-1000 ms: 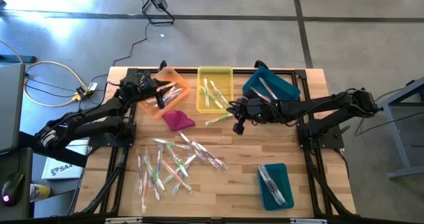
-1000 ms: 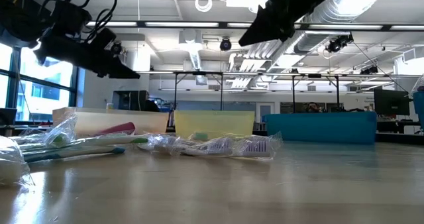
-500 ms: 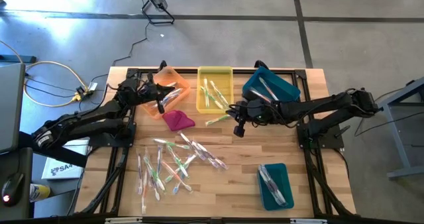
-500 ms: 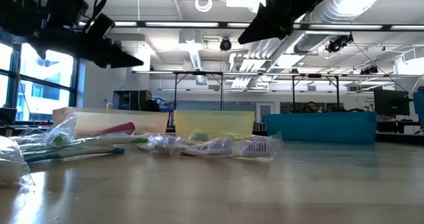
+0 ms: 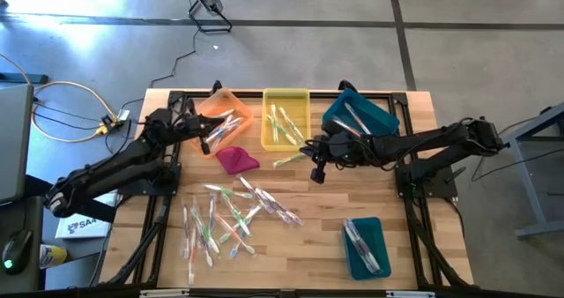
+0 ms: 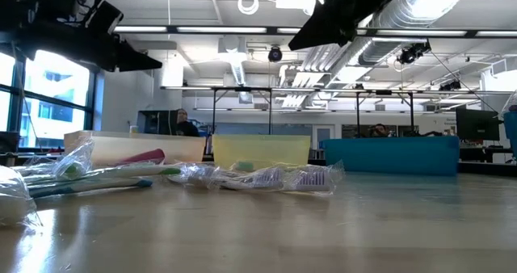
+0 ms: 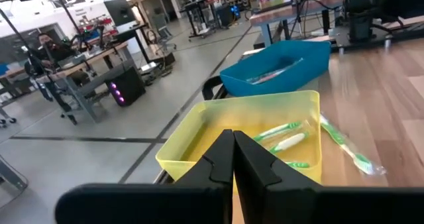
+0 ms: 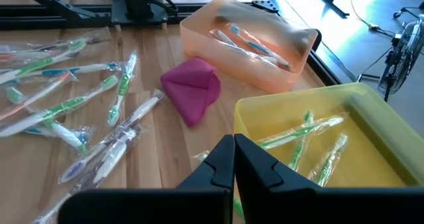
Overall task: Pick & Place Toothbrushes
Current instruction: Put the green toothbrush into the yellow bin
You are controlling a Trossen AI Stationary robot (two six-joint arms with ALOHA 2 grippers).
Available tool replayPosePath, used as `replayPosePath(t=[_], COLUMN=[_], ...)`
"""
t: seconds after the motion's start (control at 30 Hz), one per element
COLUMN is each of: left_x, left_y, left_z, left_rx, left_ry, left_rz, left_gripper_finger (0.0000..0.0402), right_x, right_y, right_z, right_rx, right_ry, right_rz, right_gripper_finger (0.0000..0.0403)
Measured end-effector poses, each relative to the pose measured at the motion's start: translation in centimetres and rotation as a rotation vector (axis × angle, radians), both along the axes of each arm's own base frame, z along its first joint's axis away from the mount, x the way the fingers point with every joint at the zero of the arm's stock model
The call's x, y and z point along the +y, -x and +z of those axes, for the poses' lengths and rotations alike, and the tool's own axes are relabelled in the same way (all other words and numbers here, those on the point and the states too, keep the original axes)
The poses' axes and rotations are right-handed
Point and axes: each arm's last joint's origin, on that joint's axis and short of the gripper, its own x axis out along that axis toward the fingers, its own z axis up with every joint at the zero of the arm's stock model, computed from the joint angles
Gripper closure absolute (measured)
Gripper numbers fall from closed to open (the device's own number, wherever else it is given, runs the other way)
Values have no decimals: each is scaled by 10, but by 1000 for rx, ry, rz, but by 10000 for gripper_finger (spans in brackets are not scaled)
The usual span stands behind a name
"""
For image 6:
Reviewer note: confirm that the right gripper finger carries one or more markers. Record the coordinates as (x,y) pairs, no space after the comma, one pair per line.
(327,26)

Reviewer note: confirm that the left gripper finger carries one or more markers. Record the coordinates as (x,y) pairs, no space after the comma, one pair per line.
(135,59)

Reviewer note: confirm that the green toothbrush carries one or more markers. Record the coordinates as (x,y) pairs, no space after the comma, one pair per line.
(76,160)
(244,166)
(133,170)

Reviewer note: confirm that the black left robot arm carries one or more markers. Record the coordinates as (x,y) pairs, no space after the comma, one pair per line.
(40,2)

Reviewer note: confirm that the black monitor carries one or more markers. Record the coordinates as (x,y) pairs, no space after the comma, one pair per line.
(476,123)
(155,123)

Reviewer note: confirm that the person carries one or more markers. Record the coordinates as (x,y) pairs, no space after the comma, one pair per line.
(379,131)
(186,127)

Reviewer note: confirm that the orange translucent plastic bin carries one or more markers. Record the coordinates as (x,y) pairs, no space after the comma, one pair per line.
(121,144)

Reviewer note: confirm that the magenta plastic container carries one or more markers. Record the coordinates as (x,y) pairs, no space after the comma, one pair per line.
(145,156)

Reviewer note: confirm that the yellow translucent plastic bin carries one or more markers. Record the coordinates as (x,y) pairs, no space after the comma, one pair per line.
(262,148)

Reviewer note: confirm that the blue plastic bin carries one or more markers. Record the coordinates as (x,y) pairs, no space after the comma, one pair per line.
(387,156)

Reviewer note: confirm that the crumpled clear plastic wrap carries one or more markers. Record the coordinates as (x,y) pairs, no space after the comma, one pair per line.
(16,202)

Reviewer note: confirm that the black ceiling camera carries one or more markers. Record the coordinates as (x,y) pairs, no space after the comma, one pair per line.
(275,54)
(412,54)

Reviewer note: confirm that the silver ventilation duct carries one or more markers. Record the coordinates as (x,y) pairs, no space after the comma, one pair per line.
(404,14)

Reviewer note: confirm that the black metal stand frame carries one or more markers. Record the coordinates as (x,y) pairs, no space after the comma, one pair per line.
(358,115)
(214,111)

